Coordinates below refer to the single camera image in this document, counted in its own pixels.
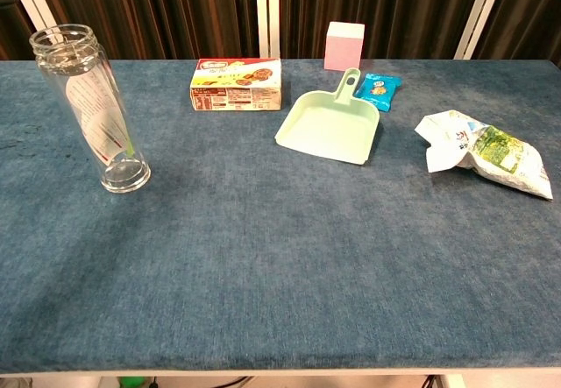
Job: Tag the white and green snack bag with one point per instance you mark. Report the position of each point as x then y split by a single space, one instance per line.
491 151

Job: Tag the cookie box with red print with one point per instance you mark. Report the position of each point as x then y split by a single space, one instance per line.
236 86

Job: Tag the dark brown curtain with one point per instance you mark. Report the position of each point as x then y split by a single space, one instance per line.
175 11

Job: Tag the light green plastic dustpan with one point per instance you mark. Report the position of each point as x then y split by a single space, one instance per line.
328 127

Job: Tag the transparent plastic bottle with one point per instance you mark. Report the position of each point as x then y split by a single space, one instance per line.
87 99

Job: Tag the pink cube block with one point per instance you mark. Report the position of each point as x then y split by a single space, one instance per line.
344 48

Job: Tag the small blue snack packet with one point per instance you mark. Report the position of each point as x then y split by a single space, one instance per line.
379 90

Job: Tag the blue table cloth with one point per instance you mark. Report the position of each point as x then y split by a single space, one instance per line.
280 252

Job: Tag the green object under table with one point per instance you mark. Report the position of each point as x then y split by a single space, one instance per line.
130 382

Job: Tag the printed paper leaflet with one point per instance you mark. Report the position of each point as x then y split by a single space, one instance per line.
98 116

